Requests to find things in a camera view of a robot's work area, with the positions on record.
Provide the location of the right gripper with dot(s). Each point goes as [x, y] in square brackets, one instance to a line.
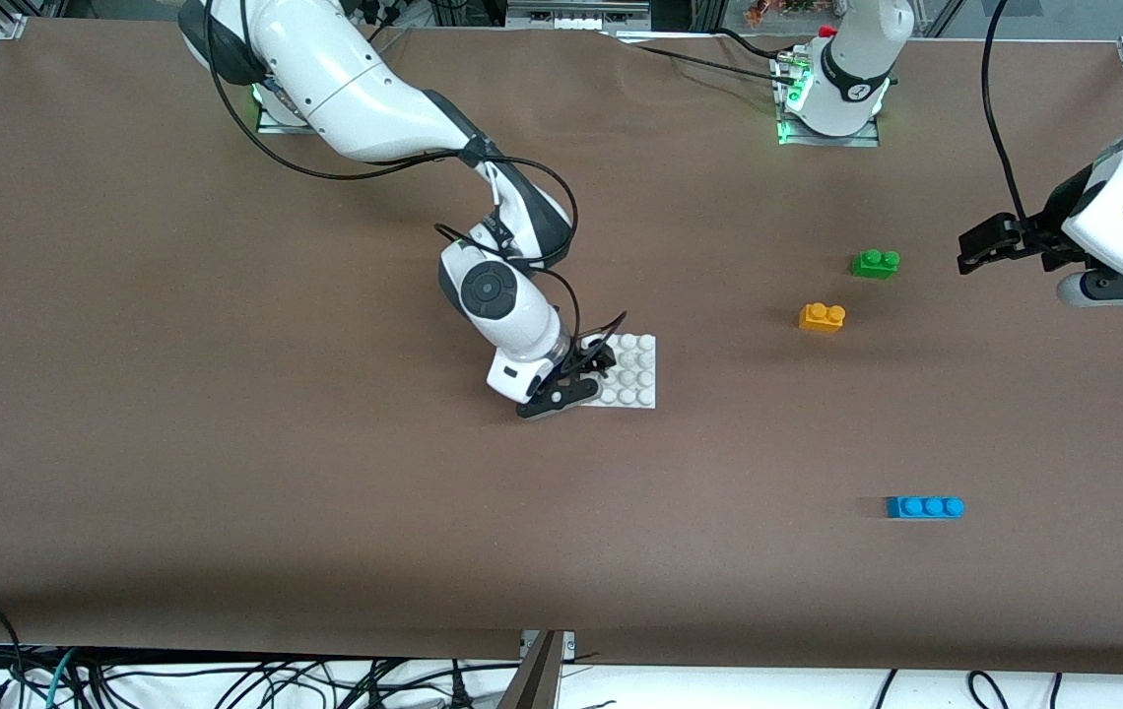
[593, 356]

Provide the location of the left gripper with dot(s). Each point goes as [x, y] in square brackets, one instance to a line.
[1036, 239]

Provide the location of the white studded base plate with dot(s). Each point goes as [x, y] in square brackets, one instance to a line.
[632, 379]

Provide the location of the yellow two-stud block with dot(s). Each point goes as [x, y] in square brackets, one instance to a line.
[822, 319]

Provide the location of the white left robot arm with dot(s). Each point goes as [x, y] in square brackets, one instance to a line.
[857, 69]

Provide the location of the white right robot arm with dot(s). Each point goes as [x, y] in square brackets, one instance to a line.
[355, 89]

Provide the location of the green two-stud block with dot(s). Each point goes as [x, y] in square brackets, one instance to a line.
[875, 265]

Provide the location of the blue three-stud block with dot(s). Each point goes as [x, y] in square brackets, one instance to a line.
[924, 508]

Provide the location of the brown table cover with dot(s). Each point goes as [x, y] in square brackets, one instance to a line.
[561, 542]

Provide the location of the orange red clutter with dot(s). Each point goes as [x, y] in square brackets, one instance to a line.
[778, 10]

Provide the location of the aluminium frame post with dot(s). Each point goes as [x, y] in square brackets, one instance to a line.
[534, 679]

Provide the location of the white frame piece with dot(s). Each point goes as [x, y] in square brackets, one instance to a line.
[576, 15]

